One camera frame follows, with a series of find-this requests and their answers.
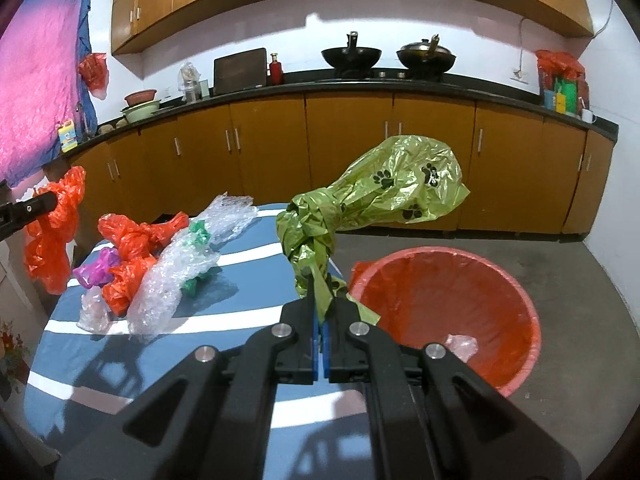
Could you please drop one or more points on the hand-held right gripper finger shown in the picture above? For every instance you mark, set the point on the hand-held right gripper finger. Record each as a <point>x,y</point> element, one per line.
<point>315,347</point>
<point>327,347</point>

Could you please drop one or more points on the red-brown basin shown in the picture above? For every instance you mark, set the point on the red-brown basin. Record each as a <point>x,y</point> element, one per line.
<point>140,96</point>

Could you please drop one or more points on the wok with lid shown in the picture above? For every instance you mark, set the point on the wok with lid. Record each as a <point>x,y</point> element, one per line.
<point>425,57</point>

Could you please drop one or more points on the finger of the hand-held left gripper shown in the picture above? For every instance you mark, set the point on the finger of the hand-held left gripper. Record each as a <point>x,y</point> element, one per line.
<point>30,207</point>

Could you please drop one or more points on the blue white-striped tablecloth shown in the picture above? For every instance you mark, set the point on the blue white-striped tablecloth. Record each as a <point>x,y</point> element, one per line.
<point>240,285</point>

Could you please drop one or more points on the wooden lower kitchen cabinets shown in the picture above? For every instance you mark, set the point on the wooden lower kitchen cabinets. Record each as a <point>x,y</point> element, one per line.
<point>350,150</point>

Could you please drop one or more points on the jar in clear bag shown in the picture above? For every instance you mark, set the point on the jar in clear bag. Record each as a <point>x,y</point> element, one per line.
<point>189,82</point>

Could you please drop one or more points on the red plastic bag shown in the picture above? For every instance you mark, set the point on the red plastic bag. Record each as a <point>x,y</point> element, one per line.
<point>125,285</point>
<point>52,250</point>
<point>130,237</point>

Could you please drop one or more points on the small green plastic bag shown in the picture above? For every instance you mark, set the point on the small green plastic bag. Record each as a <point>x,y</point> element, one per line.
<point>200,235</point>

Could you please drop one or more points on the red bag on colourful holder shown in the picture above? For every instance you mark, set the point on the red bag on colourful holder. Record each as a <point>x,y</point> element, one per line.
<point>557,65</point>

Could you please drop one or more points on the dark cutting board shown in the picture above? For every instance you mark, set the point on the dark cutting board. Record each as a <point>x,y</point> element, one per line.
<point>240,72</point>

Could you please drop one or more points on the yellow packet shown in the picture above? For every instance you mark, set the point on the yellow packet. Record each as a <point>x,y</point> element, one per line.
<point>67,137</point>

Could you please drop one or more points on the clear bubble wrap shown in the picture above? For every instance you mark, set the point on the clear bubble wrap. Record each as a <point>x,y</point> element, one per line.
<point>165,285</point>

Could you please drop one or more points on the white mug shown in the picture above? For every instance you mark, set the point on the white mug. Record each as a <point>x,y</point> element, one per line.
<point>586,116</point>

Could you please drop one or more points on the colourful utensil holder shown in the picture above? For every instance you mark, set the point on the colourful utensil holder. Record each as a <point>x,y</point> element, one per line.
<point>562,95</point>

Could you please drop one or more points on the red flower wall sticker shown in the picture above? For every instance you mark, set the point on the red flower wall sticker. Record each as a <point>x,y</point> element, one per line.
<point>7,347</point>

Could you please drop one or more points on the red plastic trash bin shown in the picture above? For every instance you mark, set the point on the red plastic trash bin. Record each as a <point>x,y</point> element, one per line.
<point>440,300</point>

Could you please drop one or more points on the wall socket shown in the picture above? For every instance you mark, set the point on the wall socket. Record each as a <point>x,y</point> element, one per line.
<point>520,75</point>

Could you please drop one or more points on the red bottle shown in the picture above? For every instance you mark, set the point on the red bottle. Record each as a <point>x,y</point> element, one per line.
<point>276,71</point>

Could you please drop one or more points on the purple plastic bag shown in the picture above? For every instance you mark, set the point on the purple plastic bag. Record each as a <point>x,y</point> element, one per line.
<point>97,267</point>

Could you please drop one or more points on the red bag hanging on wall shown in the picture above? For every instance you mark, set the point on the red bag hanging on wall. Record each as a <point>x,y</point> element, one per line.
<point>95,72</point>

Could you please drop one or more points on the black kitchen countertop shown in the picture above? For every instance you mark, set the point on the black kitchen countertop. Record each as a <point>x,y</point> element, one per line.
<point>300,87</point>

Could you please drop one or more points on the green paw-print plastic bag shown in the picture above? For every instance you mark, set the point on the green paw-print plastic bag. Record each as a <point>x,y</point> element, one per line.
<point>390,185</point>

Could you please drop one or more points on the pink blue-edged hanging cloth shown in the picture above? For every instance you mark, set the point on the pink blue-edged hanging cloth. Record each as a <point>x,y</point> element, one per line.
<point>35,75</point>

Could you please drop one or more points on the clear pinkish plastic bag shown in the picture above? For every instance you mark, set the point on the clear pinkish plastic bag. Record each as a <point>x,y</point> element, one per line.
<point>92,312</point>

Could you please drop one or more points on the crumpled clear plastic film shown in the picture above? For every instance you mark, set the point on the crumpled clear plastic film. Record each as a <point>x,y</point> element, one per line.
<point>462,347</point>

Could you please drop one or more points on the green basin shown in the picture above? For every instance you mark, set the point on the green basin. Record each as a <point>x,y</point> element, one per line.
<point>140,112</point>

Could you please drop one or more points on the black wok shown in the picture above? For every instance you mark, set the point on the black wok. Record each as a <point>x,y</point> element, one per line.
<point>351,57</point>

